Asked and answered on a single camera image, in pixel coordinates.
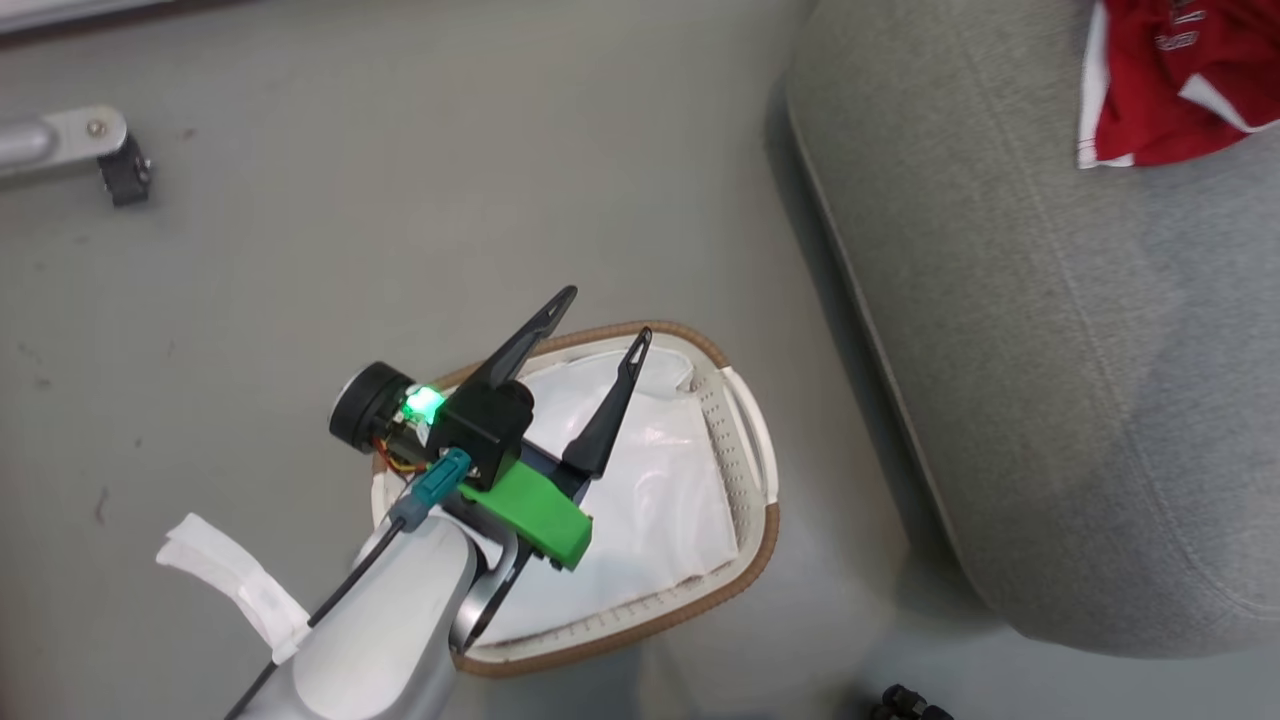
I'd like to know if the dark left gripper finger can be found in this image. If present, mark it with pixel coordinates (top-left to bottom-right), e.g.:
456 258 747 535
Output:
462 285 579 396
560 326 654 481

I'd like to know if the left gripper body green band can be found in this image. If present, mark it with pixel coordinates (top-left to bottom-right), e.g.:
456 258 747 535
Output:
328 362 594 574

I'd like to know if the red garment white trim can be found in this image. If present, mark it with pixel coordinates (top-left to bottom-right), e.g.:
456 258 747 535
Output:
1077 0 1280 171

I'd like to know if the white fabric basket liner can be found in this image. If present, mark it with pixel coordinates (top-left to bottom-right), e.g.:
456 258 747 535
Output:
480 345 741 647

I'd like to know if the white basket brown woven rim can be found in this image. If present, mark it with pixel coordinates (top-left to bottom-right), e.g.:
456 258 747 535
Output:
370 320 781 679

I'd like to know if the grey fabric sofa seat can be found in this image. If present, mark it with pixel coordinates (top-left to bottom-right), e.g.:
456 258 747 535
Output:
785 0 1280 661

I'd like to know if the white tape label strip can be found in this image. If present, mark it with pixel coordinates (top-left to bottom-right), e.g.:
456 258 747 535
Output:
155 513 311 666

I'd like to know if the black roller omni wheel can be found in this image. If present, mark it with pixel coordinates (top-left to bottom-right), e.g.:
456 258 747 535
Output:
868 683 956 720

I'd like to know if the black caster wheel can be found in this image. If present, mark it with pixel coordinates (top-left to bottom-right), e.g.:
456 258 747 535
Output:
98 135 153 209

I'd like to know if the grey metal stand leg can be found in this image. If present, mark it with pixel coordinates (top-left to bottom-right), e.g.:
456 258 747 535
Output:
0 105 131 183

